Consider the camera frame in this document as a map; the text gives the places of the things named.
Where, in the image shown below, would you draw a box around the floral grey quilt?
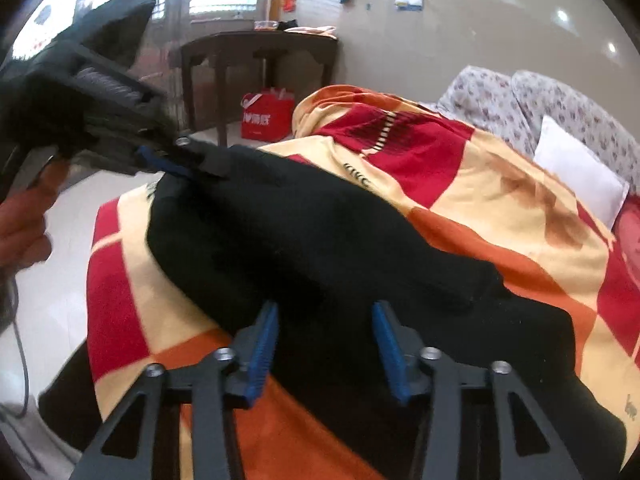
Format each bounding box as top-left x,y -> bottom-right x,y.
434,65 -> 639,194

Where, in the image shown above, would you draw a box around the black pants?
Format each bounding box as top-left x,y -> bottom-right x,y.
39,150 -> 626,479

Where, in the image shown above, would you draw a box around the red shopping bag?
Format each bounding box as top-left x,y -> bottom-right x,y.
241,88 -> 295,142

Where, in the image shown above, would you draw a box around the red orange checkered blanket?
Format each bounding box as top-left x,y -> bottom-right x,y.
86,83 -> 640,480

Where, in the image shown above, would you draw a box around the white pillow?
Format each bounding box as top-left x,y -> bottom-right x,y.
534,115 -> 629,229

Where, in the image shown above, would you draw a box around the red heart cushion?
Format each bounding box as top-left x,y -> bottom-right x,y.
614,204 -> 640,285

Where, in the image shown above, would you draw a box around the left human hand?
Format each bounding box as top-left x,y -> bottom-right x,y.
0,159 -> 70,270

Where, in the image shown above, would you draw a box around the dark wooden table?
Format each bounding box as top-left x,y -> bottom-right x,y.
169,30 -> 338,146

